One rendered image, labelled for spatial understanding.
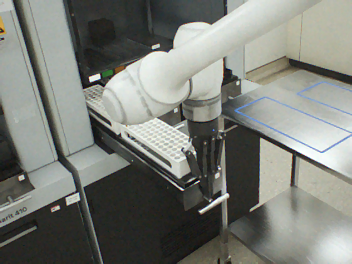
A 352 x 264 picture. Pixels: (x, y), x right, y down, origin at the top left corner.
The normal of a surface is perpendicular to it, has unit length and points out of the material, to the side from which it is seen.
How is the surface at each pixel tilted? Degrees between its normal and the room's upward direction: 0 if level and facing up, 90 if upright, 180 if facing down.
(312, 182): 0
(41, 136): 90
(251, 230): 0
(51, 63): 90
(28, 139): 90
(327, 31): 90
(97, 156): 0
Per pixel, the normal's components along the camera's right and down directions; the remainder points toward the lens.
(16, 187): 0.61, 0.36
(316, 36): -0.79, 0.37
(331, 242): -0.09, -0.86
